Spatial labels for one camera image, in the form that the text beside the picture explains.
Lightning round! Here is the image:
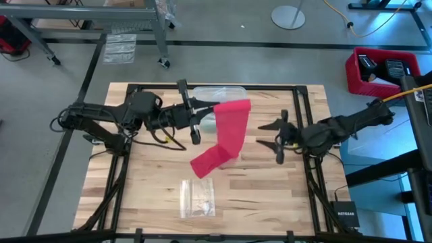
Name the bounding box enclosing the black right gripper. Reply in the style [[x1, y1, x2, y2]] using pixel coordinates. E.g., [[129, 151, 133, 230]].
[[255, 109, 303, 165]]

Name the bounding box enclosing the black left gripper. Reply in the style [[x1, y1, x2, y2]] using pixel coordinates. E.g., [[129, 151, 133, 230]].
[[158, 80, 220, 145]]

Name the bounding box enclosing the red elastic bandage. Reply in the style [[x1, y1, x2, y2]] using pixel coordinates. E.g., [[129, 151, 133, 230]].
[[190, 99, 252, 180]]

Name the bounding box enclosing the clear plastic lidded container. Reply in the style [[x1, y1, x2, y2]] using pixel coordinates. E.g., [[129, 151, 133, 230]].
[[192, 86, 249, 135]]

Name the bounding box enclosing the clear zip bag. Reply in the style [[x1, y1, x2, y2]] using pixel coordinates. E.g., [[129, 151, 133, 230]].
[[179, 178, 216, 219]]

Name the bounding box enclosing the red plastic crate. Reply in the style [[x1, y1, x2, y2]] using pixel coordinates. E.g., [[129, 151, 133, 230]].
[[345, 47, 422, 99]]

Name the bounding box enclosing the black boxy device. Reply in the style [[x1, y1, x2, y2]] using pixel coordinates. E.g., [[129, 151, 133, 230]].
[[357, 53, 378, 82]]

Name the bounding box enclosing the grey round stand base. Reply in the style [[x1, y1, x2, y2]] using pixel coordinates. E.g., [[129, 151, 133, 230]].
[[271, 0, 306, 30]]

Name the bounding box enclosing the cardboard box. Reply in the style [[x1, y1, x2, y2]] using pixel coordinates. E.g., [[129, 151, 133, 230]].
[[103, 0, 146, 9]]

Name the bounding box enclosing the black ribbed device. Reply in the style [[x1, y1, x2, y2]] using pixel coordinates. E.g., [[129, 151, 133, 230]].
[[383, 59, 412, 81]]

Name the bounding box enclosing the grey metal cart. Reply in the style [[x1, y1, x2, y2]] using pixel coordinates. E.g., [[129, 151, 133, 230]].
[[0, 0, 171, 70]]

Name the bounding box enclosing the red tool case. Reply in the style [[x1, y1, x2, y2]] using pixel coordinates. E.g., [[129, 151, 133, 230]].
[[0, 15, 32, 57]]

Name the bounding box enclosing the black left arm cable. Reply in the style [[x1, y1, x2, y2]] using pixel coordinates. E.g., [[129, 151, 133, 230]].
[[148, 126, 187, 152]]

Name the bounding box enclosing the black aluminium table frame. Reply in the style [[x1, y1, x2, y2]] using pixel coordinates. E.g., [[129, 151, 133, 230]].
[[0, 83, 419, 243]]

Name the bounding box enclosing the black Netgear network switch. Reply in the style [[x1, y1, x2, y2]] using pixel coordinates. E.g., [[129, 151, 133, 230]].
[[329, 200, 361, 229]]

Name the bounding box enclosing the yellow extension cord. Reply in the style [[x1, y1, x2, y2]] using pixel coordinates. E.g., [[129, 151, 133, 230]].
[[323, 0, 410, 38]]

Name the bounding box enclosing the yellow data cable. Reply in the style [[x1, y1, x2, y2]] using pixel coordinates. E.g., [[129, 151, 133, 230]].
[[381, 83, 432, 103]]

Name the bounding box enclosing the black floor stand frame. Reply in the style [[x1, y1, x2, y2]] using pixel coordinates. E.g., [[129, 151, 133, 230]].
[[347, 0, 432, 54]]

